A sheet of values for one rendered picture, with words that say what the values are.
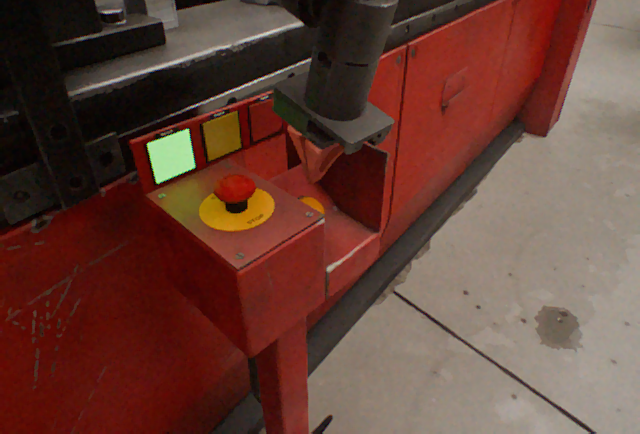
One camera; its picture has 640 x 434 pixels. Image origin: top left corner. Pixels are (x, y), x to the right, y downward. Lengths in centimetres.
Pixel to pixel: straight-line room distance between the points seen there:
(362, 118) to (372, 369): 93
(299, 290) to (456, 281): 111
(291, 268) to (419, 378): 88
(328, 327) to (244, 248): 90
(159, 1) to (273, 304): 43
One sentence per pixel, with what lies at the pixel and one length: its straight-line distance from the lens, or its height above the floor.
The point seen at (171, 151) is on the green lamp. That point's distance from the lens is 48.
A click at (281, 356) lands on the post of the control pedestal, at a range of 62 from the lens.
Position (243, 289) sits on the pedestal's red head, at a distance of 39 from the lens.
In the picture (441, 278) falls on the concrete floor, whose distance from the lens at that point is 152.
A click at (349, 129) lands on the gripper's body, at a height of 86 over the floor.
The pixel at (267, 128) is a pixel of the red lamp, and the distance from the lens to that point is 55.
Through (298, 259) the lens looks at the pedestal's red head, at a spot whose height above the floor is 75.
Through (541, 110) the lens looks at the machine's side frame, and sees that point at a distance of 250.
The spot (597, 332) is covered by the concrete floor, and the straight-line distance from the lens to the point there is 154.
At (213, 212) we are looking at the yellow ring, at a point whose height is 78.
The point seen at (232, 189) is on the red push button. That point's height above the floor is 81.
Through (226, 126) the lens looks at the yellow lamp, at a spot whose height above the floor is 82.
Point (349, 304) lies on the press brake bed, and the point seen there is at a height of 5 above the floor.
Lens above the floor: 104
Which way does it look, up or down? 35 degrees down
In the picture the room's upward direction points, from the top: straight up
